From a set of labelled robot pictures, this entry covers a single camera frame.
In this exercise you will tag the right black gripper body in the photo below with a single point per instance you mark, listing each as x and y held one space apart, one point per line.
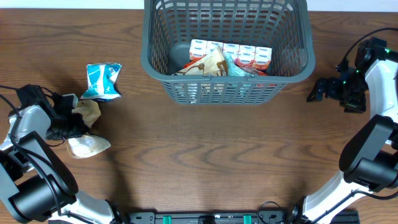
350 92

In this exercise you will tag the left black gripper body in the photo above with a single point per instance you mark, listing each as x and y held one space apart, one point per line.
68 124

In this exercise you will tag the cream snack pouch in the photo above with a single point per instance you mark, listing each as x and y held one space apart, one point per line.
87 145

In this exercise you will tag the blue white snack packet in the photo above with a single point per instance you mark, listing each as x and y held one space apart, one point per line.
101 80

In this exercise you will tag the multipack tissue packets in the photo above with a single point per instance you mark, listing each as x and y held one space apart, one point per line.
242 55

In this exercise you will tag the mint green wipes pack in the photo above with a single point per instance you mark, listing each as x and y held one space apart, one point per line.
244 87

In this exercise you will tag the brown beige snack pouch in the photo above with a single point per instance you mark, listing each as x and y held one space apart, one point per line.
212 64

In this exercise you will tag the orange long biscuit pack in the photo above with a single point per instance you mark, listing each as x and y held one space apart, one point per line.
258 72

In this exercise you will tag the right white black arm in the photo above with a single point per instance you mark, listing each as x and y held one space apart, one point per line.
364 168

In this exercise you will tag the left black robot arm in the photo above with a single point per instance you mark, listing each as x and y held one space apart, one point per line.
35 184

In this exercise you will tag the grey plastic basket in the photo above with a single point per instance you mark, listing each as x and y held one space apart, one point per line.
282 25

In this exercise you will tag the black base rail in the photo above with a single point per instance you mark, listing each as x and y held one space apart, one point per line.
276 216

